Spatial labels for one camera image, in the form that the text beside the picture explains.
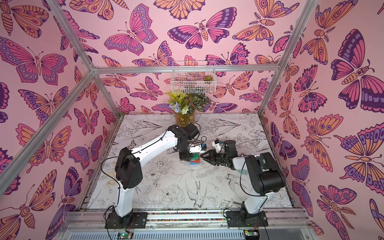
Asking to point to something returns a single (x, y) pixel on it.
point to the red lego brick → (197, 161)
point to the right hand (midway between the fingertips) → (203, 156)
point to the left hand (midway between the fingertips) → (190, 155)
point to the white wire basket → (193, 77)
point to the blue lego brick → (193, 163)
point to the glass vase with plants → (185, 105)
